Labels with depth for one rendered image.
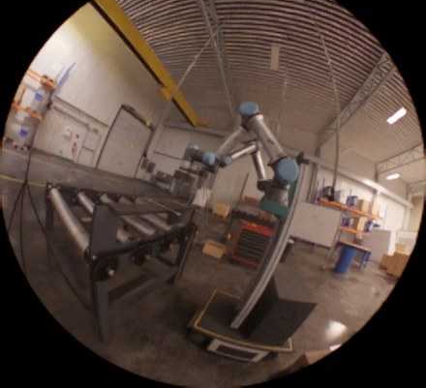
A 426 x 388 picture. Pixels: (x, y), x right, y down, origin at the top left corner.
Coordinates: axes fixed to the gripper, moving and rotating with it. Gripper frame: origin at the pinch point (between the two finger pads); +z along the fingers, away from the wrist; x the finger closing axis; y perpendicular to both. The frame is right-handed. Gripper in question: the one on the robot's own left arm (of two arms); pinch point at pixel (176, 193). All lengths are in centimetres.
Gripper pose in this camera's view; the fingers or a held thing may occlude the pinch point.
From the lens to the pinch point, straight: 91.4
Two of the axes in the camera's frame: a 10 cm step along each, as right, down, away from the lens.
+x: -2.3, -1.8, -9.6
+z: -3.3, 9.4, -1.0
